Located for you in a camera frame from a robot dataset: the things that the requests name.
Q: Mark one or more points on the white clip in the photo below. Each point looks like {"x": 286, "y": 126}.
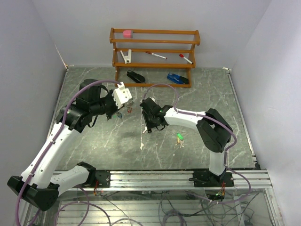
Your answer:
{"x": 126, "y": 58}

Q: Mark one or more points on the green tag key bunch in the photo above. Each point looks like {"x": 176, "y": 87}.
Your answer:
{"x": 179, "y": 141}

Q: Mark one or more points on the pink eraser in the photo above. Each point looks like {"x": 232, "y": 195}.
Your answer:
{"x": 127, "y": 34}

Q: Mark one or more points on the red white marker left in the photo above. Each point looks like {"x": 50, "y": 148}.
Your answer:
{"x": 156, "y": 55}

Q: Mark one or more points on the red white marker right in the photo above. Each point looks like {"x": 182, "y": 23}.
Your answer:
{"x": 186, "y": 59}

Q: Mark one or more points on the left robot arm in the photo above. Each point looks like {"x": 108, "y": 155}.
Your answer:
{"x": 78, "y": 114}

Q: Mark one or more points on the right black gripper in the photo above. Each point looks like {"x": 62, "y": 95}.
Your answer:
{"x": 149, "y": 125}

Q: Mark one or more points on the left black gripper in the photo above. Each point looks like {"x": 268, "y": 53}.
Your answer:
{"x": 115, "y": 107}

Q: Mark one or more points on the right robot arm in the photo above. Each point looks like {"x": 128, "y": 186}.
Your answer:
{"x": 216, "y": 134}

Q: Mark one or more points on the aluminium rail frame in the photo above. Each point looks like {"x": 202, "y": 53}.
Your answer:
{"x": 136, "y": 180}

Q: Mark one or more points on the grey keyring disc with rings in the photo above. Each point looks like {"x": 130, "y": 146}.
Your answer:
{"x": 127, "y": 104}

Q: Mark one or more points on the black stapler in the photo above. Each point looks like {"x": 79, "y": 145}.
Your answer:
{"x": 135, "y": 77}

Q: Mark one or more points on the blue stapler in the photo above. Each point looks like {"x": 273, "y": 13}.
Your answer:
{"x": 177, "y": 79}

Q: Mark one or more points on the wooden shelf rack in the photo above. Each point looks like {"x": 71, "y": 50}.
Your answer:
{"x": 168, "y": 43}

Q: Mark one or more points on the black white key tag key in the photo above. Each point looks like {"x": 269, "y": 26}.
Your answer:
{"x": 145, "y": 130}

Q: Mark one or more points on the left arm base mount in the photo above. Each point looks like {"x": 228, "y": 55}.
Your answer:
{"x": 102, "y": 179}

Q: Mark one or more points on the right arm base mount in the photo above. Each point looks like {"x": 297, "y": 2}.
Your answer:
{"x": 205, "y": 178}

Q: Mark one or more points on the red white marker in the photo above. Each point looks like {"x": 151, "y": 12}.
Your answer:
{"x": 156, "y": 55}
{"x": 186, "y": 59}

